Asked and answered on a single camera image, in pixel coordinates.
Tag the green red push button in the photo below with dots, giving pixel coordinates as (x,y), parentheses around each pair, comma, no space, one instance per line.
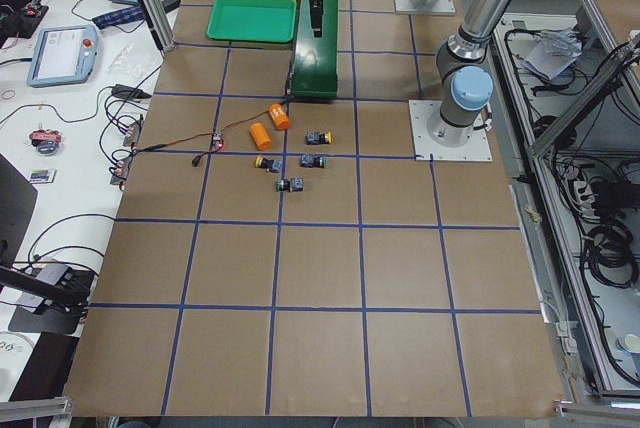
(293,184)

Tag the yellow mushroom push button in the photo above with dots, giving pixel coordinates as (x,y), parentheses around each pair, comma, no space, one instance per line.
(318,138)

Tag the clear plastic bag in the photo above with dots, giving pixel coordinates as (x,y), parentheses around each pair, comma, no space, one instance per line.
(133,61)

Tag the green plastic tray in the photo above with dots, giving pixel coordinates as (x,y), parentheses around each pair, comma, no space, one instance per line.
(266,21)

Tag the plain orange cylinder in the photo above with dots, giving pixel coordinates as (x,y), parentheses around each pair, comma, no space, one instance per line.
(260,136)

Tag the teach pendant near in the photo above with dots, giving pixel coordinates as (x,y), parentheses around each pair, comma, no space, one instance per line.
(63,56)

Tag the orange cylinder with 4680 print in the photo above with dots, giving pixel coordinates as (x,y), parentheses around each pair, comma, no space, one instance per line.
(279,116)

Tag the crumpled white paper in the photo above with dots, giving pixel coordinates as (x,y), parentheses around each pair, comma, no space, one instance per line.
(554,52)

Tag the small motor controller board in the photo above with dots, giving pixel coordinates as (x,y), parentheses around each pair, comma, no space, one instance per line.
(217,142)

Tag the black power adapter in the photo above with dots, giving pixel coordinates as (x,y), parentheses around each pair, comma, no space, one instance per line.
(125,92)

